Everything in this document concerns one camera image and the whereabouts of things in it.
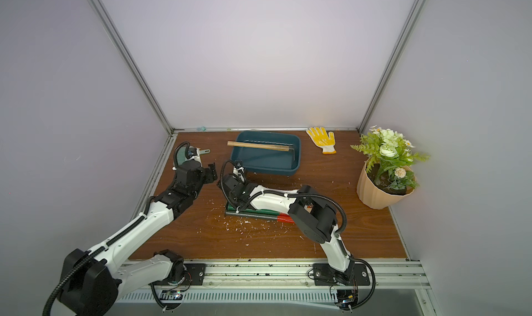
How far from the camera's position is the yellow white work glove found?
1.12 metres

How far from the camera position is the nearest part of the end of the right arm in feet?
2.12

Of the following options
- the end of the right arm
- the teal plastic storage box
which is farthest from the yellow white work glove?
the end of the right arm

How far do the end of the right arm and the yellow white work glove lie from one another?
0.58 metres

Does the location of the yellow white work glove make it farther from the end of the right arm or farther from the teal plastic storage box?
the end of the right arm
